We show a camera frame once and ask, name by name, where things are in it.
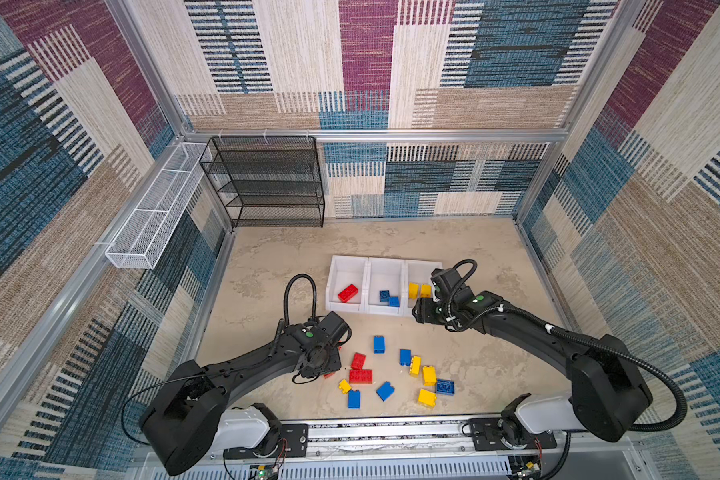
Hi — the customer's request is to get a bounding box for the small yellow lego brick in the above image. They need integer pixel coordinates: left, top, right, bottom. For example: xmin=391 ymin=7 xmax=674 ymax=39
xmin=338 ymin=380 xmax=352 ymax=394

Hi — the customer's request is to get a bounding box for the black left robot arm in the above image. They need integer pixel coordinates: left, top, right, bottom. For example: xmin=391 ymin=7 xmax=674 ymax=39
xmin=139 ymin=312 xmax=352 ymax=476

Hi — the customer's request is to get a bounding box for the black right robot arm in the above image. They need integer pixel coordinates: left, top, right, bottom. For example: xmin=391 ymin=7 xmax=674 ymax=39
xmin=412 ymin=291 xmax=653 ymax=447

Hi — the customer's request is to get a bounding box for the white three-compartment bin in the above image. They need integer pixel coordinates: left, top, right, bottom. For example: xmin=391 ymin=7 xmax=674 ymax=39
xmin=325 ymin=255 xmax=443 ymax=317

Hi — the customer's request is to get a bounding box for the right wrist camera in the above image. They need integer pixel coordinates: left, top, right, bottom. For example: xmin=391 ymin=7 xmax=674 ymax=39
xmin=431 ymin=268 xmax=472 ymax=303

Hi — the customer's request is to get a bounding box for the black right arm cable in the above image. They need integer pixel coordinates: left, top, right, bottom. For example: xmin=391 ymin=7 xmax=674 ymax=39
xmin=440 ymin=259 xmax=689 ymax=433

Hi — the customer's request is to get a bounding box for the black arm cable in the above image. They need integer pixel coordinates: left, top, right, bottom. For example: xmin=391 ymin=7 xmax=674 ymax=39
xmin=440 ymin=259 xmax=689 ymax=433
xmin=272 ymin=273 xmax=319 ymax=355

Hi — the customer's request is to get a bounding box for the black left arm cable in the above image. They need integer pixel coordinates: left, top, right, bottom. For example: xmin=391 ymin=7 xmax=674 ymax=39
xmin=272 ymin=273 xmax=319 ymax=355

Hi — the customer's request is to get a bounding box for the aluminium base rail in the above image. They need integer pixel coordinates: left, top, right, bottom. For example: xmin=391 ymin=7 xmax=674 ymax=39
xmin=181 ymin=414 xmax=659 ymax=479

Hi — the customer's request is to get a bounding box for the black wire shelf rack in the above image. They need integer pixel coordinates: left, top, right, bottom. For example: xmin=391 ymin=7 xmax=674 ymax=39
xmin=200 ymin=136 xmax=326 ymax=228

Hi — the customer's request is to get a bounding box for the white wire mesh basket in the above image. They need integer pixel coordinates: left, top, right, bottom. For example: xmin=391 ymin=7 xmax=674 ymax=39
xmin=105 ymin=143 xmax=205 ymax=270

